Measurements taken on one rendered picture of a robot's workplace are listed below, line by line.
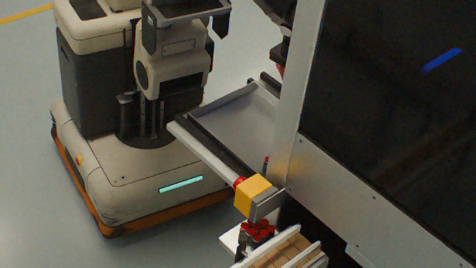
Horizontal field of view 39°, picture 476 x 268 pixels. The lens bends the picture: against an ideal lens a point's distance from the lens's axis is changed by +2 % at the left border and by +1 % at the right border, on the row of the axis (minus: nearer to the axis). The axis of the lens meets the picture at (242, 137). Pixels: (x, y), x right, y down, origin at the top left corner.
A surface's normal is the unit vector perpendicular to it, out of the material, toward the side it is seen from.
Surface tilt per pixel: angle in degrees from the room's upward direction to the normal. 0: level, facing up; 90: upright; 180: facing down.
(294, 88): 90
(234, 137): 0
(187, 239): 0
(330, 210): 90
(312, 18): 90
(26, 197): 0
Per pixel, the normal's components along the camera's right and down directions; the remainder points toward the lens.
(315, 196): -0.73, 0.40
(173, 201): 0.49, 0.63
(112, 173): 0.11, -0.73
